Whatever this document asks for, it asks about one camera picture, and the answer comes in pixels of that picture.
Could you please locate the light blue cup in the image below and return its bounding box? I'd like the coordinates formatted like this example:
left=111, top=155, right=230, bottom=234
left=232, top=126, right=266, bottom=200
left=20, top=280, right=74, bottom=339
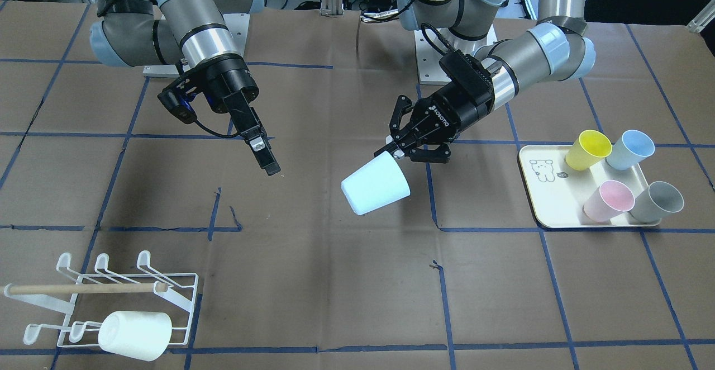
left=606, top=130, right=655, bottom=170
left=341, top=151, right=411, bottom=215

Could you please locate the white ikea cup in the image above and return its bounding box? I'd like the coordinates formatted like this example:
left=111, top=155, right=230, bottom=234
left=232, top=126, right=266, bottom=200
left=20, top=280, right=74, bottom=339
left=98, top=311, right=172, bottom=362

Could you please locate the grey cup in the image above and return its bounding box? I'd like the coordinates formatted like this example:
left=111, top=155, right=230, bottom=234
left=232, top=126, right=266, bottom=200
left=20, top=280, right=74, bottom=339
left=629, top=181, right=684, bottom=223

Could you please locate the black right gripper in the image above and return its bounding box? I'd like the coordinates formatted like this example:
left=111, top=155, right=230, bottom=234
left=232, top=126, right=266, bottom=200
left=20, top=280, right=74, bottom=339
left=179, top=54, right=280, bottom=176

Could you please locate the white wire cup rack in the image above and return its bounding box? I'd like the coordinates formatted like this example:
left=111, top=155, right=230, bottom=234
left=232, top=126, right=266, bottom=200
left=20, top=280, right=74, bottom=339
left=3, top=250, right=199, bottom=353

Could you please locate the pink cup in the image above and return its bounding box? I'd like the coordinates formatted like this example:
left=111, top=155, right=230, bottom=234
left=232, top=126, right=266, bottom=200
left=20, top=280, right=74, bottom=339
left=583, top=181, right=635, bottom=222

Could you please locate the yellow cup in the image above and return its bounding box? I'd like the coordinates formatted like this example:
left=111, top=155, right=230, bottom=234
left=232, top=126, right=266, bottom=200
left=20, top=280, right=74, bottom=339
left=565, top=130, right=613, bottom=171

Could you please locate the cream bunny tray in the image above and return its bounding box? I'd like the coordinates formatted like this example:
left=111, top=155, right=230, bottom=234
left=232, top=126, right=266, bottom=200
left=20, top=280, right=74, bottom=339
left=518, top=144, right=661, bottom=229

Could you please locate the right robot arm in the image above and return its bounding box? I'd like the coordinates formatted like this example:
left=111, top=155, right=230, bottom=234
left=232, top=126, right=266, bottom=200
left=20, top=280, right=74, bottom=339
left=90, top=0, right=279, bottom=175

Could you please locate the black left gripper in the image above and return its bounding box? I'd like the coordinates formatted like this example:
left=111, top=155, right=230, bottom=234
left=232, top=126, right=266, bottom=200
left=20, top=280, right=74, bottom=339
left=385, top=51, right=494, bottom=164

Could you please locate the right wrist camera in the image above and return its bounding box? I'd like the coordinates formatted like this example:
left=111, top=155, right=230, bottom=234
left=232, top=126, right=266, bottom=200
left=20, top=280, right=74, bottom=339
left=158, top=89, right=197, bottom=125

